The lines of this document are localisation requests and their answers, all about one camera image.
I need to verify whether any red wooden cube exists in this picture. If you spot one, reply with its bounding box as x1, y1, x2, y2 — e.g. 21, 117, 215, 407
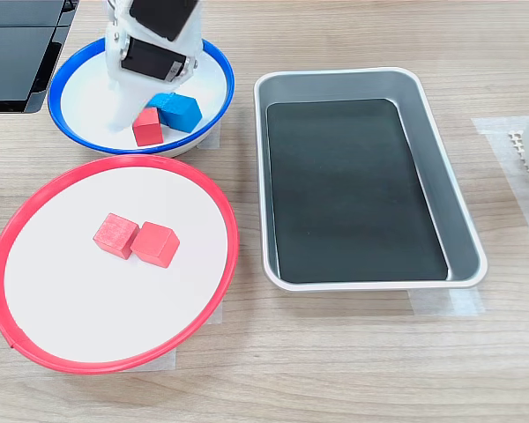
130, 220, 181, 269
92, 212, 141, 260
131, 107, 165, 147

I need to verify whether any blue-rimmed white plate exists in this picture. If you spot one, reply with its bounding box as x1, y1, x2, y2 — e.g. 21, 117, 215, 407
47, 34, 235, 159

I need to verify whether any clear tape strip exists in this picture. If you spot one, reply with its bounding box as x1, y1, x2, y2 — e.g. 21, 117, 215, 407
156, 345, 177, 374
196, 121, 222, 152
205, 302, 224, 326
407, 288, 487, 316

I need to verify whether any black flat electronic device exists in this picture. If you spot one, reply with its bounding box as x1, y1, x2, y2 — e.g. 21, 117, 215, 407
0, 0, 79, 115

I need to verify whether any black tray mat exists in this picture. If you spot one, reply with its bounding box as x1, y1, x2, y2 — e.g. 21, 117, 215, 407
266, 98, 450, 284

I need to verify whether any red-rimmed white plate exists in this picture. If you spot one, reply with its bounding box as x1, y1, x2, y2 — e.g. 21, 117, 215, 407
0, 153, 240, 375

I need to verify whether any translucent white sheet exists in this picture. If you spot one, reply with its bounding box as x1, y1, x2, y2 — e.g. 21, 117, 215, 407
470, 115, 529, 259

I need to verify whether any steel tray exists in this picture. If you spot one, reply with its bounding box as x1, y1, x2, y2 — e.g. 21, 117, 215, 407
253, 66, 489, 293

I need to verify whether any pale perforated base plate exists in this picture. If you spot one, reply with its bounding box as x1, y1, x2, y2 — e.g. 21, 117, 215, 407
506, 129, 529, 208

